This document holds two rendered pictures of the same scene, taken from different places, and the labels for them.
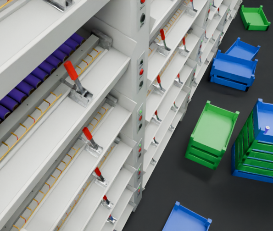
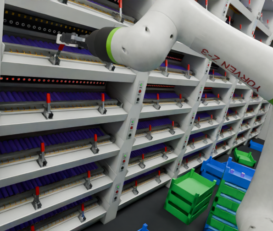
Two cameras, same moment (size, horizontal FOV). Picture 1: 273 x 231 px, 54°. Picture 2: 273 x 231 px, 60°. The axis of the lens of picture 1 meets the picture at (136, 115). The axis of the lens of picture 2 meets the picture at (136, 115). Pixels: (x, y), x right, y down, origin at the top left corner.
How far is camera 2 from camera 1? 84 cm
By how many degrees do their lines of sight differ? 38
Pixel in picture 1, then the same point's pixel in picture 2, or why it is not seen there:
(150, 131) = (142, 140)
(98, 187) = (97, 112)
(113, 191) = (102, 148)
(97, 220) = (82, 153)
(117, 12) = (146, 7)
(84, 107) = (118, 22)
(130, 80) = not seen: hidden behind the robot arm
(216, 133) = (194, 190)
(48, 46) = not seen: outside the picture
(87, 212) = (85, 115)
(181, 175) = (155, 217)
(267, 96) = not seen: hidden behind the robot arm
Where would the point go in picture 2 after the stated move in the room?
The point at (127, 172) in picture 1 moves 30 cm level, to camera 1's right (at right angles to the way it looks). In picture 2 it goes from (116, 146) to (171, 163)
